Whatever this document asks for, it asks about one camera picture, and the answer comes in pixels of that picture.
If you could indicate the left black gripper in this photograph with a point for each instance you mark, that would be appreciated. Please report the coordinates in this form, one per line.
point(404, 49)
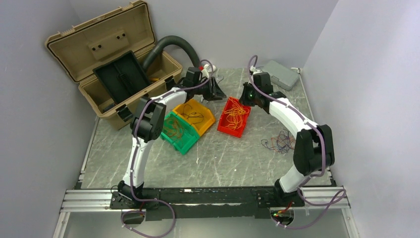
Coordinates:
point(215, 93)

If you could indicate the white pipe fitting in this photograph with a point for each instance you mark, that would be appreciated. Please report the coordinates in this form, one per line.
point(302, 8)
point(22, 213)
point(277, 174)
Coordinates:
point(210, 68)

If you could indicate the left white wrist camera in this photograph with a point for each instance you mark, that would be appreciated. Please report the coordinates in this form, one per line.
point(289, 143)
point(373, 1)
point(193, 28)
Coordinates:
point(205, 74)

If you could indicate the grey plastic case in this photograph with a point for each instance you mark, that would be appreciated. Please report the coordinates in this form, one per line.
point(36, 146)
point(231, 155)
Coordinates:
point(280, 75)

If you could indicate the green plastic bin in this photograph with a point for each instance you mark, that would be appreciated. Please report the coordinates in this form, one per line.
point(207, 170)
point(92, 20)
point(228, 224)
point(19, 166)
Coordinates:
point(178, 133)

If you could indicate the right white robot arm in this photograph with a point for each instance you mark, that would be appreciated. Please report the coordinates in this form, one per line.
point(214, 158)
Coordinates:
point(313, 151)

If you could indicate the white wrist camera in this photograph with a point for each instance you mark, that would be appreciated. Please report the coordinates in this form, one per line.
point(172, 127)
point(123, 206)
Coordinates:
point(254, 70)
point(205, 74)

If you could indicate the black toolbox tray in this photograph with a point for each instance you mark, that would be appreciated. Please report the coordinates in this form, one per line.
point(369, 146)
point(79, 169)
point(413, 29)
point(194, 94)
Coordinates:
point(123, 77)

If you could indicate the red plastic bin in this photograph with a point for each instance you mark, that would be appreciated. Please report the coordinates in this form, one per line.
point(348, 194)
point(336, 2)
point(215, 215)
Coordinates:
point(233, 118)

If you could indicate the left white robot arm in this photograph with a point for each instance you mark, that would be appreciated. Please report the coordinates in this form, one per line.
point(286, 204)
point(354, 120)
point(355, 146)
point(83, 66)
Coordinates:
point(148, 121)

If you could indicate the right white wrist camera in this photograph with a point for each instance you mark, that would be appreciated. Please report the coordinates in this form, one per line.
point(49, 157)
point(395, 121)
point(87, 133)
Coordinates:
point(254, 70)

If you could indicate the yellow plastic bin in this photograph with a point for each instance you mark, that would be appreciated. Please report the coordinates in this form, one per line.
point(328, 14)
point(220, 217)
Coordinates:
point(196, 114)

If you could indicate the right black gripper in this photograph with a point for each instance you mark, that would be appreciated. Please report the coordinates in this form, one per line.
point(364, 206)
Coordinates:
point(243, 99)

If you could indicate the tan plastic toolbox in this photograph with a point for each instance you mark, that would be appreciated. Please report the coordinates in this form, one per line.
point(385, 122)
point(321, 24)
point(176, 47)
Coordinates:
point(103, 41)

